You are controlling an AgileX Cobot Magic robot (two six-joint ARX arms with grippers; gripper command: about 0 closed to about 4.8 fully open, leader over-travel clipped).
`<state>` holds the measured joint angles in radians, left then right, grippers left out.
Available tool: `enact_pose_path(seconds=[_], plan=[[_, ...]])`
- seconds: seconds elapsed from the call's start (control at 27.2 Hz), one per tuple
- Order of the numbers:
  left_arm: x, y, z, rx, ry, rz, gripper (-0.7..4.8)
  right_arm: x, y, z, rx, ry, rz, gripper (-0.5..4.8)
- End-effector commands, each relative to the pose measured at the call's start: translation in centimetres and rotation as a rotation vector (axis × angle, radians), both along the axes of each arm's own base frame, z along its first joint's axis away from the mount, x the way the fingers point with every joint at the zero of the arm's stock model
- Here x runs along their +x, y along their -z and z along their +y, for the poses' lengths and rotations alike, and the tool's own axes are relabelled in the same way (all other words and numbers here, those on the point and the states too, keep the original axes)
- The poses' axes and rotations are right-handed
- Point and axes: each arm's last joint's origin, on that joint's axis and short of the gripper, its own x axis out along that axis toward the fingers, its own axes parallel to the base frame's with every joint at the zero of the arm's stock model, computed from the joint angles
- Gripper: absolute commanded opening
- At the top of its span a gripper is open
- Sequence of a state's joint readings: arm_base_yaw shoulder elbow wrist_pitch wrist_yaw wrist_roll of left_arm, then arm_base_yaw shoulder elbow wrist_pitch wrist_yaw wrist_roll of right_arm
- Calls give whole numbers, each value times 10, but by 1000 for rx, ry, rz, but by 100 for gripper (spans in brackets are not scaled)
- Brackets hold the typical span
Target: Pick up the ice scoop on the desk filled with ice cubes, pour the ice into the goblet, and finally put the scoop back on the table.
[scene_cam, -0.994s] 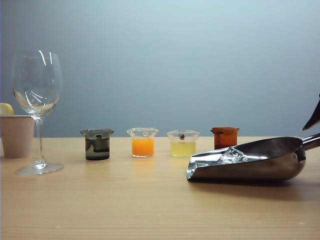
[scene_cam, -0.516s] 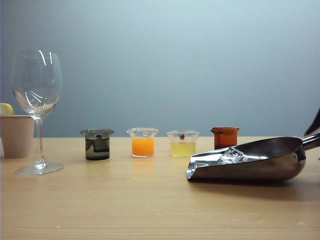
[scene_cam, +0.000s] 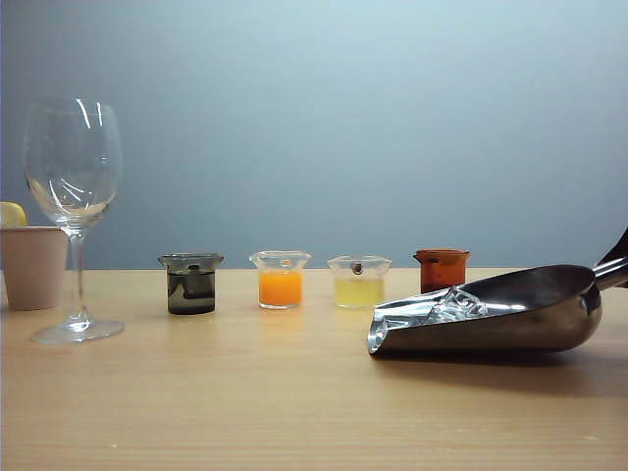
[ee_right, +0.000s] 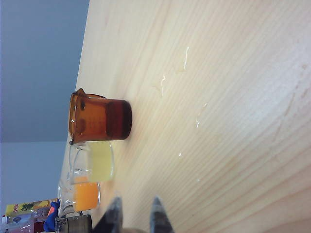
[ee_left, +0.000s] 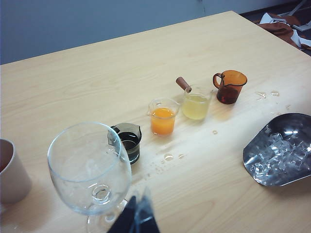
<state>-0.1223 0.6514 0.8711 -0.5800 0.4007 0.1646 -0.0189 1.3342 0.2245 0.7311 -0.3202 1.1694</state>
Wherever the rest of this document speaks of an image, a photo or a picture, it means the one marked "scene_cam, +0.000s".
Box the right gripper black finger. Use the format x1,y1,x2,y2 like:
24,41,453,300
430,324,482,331
595,226,628,270

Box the stainless steel ice scoop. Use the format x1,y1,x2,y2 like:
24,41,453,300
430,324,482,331
365,257,628,355

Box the clear ice cubes heap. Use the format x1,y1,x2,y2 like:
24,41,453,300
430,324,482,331
431,287,491,323

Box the amber glass beaker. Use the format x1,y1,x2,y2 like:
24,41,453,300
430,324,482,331
412,248,471,295

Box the clear beaker pale yellow liquid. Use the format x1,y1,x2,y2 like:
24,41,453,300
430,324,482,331
327,254,393,310

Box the clear beaker orange juice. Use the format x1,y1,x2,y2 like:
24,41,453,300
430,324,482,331
248,250,313,311

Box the smoked grey glass beaker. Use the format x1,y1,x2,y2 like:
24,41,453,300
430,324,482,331
157,252,226,316

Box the clear wine glass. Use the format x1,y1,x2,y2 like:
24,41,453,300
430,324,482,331
23,96,127,345

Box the beige paper cup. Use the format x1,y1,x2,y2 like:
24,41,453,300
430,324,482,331
0,226,70,312

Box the yellow lemon slice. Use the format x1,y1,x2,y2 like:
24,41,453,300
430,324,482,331
0,201,28,230

